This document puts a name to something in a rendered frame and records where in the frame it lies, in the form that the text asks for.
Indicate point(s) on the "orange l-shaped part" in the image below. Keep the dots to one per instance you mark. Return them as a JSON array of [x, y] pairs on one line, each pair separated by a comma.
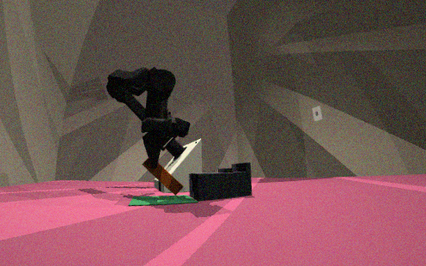
[[164, 177]]

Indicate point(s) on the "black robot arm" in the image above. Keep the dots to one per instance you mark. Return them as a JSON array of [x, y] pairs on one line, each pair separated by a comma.
[[159, 84]]

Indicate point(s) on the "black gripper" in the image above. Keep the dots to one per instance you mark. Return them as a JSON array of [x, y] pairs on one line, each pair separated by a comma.
[[157, 124]]

